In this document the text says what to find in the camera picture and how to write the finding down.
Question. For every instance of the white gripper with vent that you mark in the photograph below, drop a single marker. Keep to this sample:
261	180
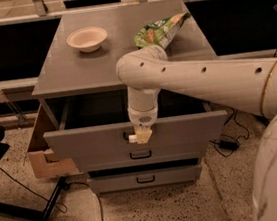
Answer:
142	118

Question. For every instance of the grey top drawer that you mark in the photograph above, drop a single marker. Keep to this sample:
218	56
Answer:
98	124

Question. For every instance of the grey drawer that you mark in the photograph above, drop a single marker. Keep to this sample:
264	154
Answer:
139	157
98	124
116	183

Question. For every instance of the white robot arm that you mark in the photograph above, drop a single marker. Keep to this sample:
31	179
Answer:
249	85

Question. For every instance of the grey middle drawer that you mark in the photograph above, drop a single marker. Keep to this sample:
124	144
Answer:
139	157

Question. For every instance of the grey drawer cabinet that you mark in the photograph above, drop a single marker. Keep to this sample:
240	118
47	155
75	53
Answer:
68	73

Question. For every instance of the grey bottom drawer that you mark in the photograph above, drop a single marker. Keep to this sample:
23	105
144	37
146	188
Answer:
116	183

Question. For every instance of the green chip bag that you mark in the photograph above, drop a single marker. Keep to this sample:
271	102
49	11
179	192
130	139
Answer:
160	33

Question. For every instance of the cardboard box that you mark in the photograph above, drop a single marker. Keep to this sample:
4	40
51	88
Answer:
44	162

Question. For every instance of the white paper bowl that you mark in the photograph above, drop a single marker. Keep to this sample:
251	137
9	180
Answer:
88	39

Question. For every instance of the black power adapter with cable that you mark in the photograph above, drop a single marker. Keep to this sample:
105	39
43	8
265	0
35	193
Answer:
227	143

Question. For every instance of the black stand frame left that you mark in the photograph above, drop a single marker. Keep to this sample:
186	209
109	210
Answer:
13	211

